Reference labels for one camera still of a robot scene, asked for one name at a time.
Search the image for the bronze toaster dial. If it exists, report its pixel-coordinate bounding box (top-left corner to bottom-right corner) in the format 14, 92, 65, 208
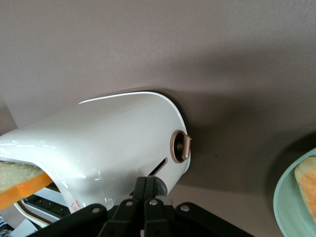
170, 130, 192, 163

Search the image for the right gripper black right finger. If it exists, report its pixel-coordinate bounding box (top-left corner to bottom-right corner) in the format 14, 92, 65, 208
144, 177, 252, 237

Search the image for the grey toaster lever knob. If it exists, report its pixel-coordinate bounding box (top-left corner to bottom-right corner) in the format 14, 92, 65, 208
154, 178, 169, 196

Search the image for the toast slice with orange crust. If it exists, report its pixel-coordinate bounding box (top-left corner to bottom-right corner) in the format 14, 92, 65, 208
0, 160, 54, 211

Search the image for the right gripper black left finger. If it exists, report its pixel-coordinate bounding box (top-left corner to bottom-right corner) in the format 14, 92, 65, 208
31, 177, 147, 237

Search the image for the triangular orange pastry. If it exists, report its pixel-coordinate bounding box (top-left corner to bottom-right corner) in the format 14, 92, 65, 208
294, 156, 316, 223

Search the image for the mint green round plate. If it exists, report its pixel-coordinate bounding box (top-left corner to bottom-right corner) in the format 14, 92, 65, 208
273, 147, 316, 237

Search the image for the white two-slot toaster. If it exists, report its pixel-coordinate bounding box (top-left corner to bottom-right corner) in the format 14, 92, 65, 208
0, 91, 193, 229

